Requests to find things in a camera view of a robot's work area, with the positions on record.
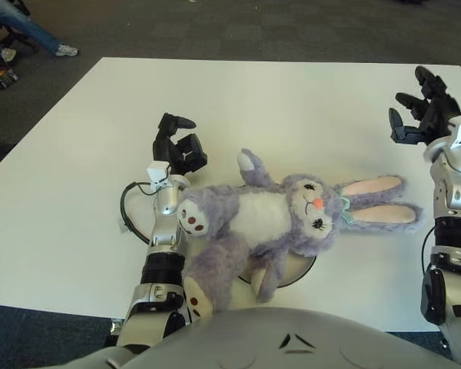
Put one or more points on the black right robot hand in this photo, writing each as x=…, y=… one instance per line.
x=438, y=111

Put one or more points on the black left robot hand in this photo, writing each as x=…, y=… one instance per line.
x=169, y=151

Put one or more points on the purple plush bunny doll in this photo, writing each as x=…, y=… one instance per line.
x=261, y=207

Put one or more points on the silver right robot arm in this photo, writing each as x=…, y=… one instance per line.
x=453, y=230

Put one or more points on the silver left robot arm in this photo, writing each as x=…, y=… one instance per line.
x=165, y=227

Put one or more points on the white plate with black rim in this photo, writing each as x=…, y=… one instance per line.
x=296, y=269

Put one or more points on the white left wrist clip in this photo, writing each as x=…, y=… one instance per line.
x=157, y=173

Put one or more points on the white sneaker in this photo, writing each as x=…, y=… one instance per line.
x=8, y=54
x=67, y=50

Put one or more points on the dark printed box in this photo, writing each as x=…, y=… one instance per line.
x=0, y=76

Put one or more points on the person legs in blue jeans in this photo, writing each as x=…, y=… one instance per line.
x=30, y=23

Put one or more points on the black office chair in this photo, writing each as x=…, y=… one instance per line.
x=15, y=36

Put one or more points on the grey robot torso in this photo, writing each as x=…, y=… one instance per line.
x=253, y=346

